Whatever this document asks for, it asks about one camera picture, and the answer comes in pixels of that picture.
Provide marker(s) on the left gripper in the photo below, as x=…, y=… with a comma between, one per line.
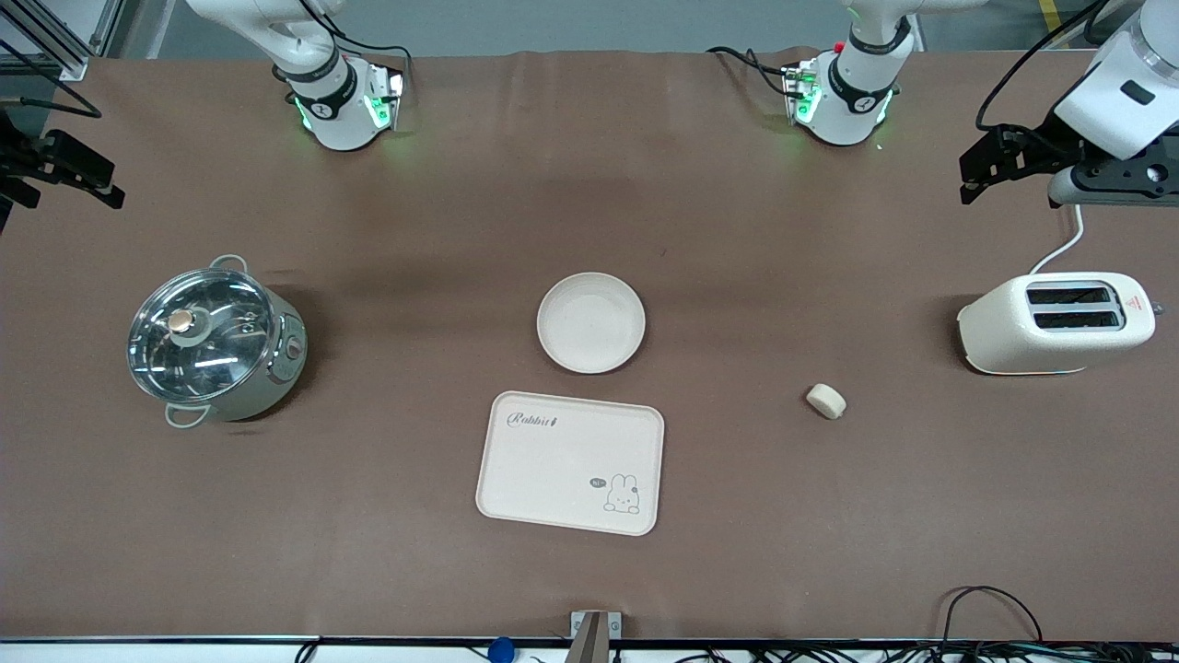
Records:
x=1042, y=147

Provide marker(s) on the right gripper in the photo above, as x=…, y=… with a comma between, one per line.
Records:
x=17, y=157

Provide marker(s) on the small pale bun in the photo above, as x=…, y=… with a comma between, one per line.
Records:
x=826, y=401

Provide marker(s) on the round cream plate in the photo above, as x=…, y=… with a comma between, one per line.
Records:
x=590, y=322

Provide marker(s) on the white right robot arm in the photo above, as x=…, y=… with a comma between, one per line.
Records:
x=324, y=92

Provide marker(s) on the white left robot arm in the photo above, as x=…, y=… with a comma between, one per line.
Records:
x=1128, y=78

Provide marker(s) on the cream rabbit print tray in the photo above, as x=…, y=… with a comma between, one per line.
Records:
x=569, y=460

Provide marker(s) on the cream two-slot toaster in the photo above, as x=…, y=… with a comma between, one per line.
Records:
x=1013, y=331

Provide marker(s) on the glass pot lid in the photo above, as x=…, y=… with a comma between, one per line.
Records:
x=198, y=331

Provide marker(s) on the stainless steel electric pot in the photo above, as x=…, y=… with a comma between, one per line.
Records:
x=267, y=368

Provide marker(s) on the blue round knob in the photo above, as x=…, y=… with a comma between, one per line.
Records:
x=500, y=650

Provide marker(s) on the aluminium frame profile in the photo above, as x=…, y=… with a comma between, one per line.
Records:
x=55, y=41

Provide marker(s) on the grey metal bracket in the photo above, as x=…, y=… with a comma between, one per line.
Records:
x=594, y=635

